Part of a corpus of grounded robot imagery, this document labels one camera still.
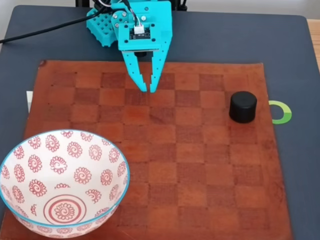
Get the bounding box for black cylinder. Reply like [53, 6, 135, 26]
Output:
[229, 91, 258, 124]

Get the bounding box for white bowl red flower pattern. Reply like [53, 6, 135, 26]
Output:
[0, 128, 131, 240]

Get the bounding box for dark navy desk mat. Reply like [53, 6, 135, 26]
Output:
[0, 4, 320, 240]

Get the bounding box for brown checkered chessboard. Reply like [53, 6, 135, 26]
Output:
[0, 59, 294, 240]

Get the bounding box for thin camera cable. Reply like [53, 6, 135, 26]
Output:
[124, 0, 142, 35]

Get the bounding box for teal framed camera box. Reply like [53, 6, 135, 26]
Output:
[117, 21, 163, 60]

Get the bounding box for thick black power cable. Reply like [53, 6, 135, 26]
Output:
[0, 0, 113, 45]

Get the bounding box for green ring logo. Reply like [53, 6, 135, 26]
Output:
[268, 100, 293, 125]

